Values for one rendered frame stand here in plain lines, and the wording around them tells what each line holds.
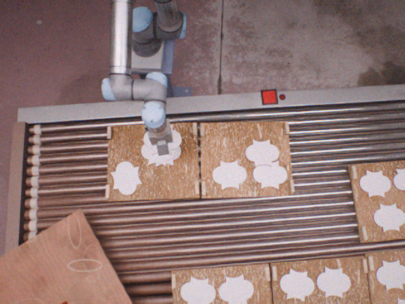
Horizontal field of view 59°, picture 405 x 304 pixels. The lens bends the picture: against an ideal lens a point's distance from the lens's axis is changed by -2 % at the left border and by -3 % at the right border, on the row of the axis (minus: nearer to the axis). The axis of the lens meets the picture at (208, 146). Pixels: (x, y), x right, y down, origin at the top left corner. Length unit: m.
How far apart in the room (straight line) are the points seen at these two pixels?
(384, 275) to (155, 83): 1.24
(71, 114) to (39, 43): 1.48
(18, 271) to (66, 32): 2.07
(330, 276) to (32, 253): 1.23
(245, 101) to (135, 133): 0.54
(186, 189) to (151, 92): 0.55
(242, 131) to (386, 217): 0.75
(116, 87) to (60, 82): 1.77
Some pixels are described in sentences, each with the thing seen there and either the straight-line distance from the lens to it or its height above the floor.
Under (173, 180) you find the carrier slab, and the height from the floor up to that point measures 0.94.
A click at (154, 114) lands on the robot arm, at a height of 1.44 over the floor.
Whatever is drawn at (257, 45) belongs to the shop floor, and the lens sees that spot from 3.00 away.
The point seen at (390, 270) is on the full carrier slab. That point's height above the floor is 0.95.
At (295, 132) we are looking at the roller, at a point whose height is 0.92.
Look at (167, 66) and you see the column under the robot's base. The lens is 1.91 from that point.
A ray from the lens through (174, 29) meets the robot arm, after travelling 1.68.
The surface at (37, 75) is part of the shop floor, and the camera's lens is 3.13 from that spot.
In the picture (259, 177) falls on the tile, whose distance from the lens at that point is 1.65.
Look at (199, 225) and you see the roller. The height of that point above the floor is 0.92.
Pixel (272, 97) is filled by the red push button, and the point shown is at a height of 0.93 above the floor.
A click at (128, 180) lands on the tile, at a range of 1.66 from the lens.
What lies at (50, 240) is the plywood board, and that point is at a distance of 1.63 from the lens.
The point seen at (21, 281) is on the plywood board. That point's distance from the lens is 1.67.
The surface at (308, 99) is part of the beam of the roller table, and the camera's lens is 1.84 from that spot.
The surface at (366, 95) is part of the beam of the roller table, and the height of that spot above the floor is 0.92.
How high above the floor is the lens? 2.55
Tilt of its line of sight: 74 degrees down
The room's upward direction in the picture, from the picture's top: 3 degrees clockwise
